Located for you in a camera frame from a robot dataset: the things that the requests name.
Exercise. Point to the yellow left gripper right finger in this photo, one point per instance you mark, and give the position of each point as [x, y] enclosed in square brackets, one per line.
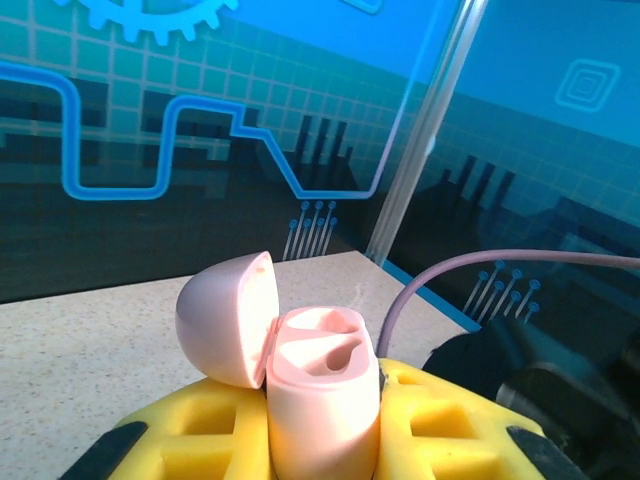
[440, 425]

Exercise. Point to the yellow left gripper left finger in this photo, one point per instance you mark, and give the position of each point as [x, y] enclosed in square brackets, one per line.
[200, 430]

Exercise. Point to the pink earbud charging case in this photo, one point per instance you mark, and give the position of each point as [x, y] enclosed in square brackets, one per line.
[320, 410]

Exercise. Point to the blue table edge strip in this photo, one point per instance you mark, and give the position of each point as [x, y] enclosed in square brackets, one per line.
[430, 295]

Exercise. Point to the aluminium frame post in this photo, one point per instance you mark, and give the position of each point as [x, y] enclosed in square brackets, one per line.
[425, 140]

